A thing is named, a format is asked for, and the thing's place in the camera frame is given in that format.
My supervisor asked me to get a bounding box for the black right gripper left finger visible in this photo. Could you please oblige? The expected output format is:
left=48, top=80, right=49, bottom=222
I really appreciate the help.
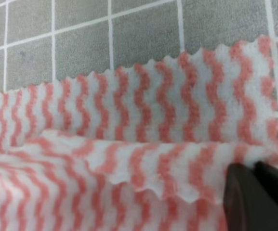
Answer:
left=223, top=164, right=278, bottom=231

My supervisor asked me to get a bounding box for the pink white wavy striped towel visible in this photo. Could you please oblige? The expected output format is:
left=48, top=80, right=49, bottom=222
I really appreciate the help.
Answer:
left=0, top=36, right=278, bottom=231

